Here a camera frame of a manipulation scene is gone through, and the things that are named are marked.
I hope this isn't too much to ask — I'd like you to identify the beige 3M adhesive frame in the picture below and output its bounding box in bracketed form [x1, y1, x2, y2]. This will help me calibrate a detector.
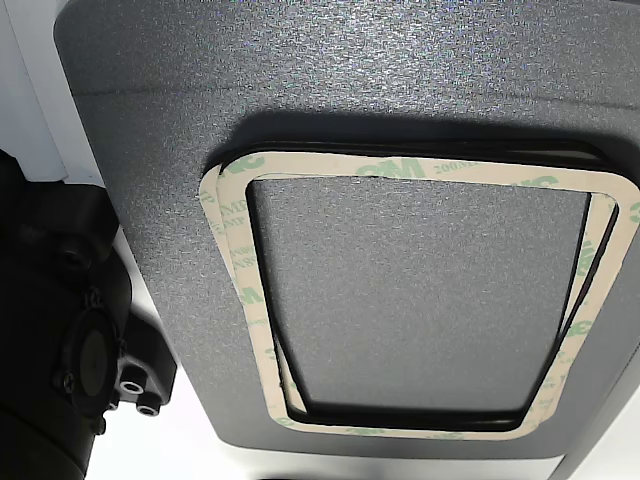
[196, 164, 564, 431]
[216, 151, 640, 442]

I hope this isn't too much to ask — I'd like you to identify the dark gray textured mat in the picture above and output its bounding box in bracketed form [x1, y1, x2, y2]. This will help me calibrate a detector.
[53, 0, 640, 464]

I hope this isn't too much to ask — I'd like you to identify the white partition panel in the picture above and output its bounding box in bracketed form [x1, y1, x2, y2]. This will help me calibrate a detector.
[0, 0, 71, 182]

